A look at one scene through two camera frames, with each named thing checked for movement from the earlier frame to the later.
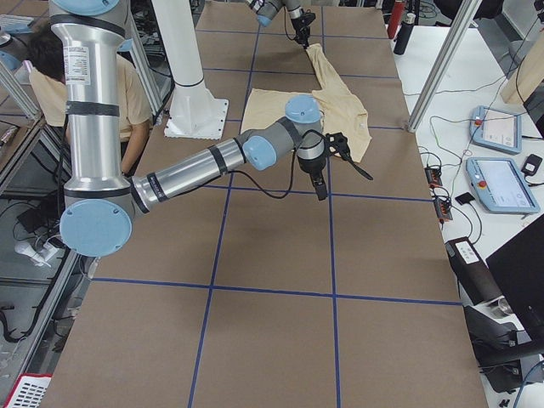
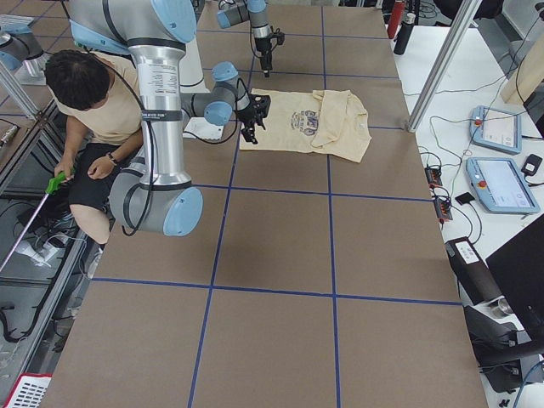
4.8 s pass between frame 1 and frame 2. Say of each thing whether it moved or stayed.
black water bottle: stayed
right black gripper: moved
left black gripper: moved
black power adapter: stayed
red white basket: stayed
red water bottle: stayed
